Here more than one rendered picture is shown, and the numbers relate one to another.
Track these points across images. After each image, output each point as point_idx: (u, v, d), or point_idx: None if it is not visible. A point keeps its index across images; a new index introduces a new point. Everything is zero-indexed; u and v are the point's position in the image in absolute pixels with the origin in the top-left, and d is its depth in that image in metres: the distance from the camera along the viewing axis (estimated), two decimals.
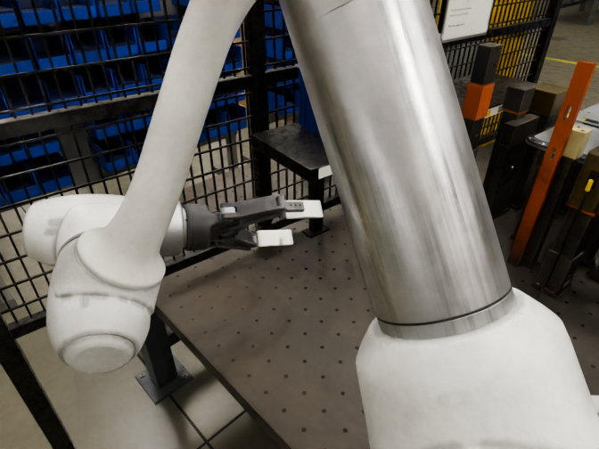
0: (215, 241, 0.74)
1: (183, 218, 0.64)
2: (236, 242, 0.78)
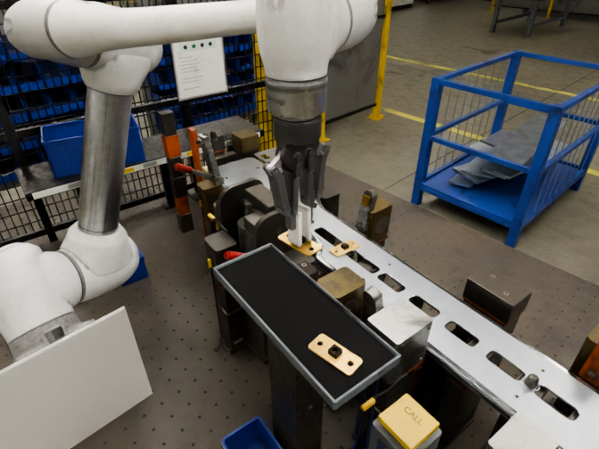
0: (279, 168, 0.66)
1: None
2: (283, 193, 0.69)
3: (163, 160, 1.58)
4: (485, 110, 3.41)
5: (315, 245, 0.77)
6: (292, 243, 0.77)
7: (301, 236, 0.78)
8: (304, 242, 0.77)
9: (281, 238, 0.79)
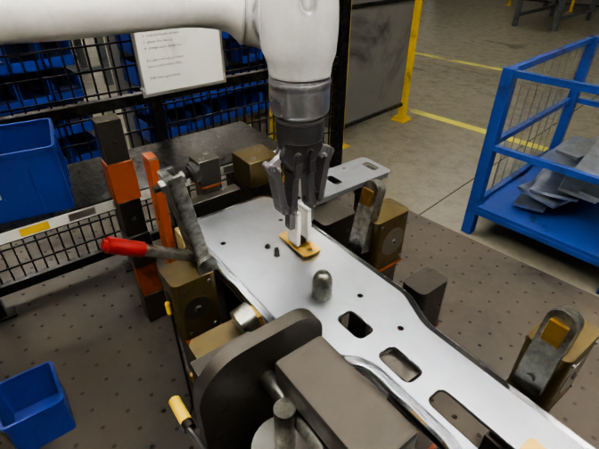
0: (278, 167, 0.66)
1: None
2: (282, 192, 0.69)
3: (109, 206, 0.87)
4: (552, 111, 2.70)
5: (315, 246, 0.77)
6: (291, 242, 0.78)
7: (301, 236, 0.78)
8: (303, 242, 0.77)
9: (282, 236, 0.79)
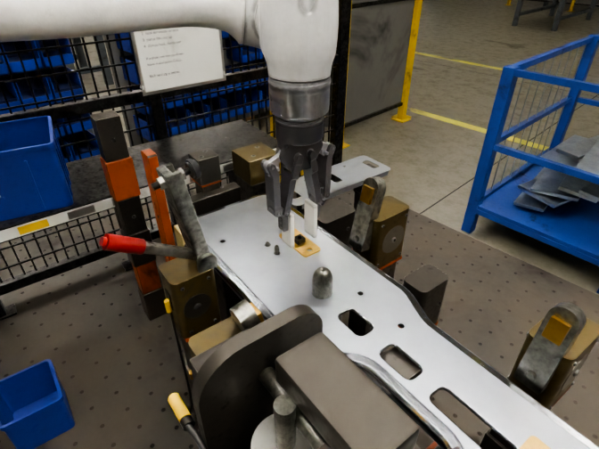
0: (276, 167, 0.65)
1: None
2: (277, 193, 0.69)
3: (108, 204, 0.86)
4: (552, 110, 2.69)
5: (315, 246, 0.77)
6: None
7: (301, 236, 0.78)
8: (303, 242, 0.77)
9: (282, 236, 0.79)
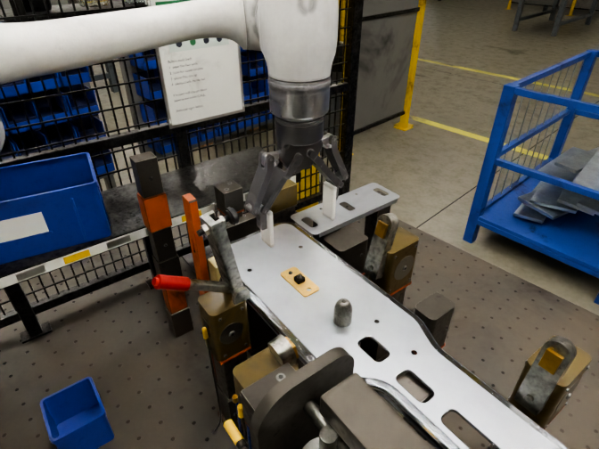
0: (274, 161, 0.65)
1: None
2: (262, 191, 0.66)
3: (142, 233, 0.94)
4: (551, 123, 2.77)
5: (314, 285, 0.82)
6: (292, 281, 0.83)
7: (301, 275, 0.83)
8: (303, 281, 0.83)
9: (283, 275, 0.85)
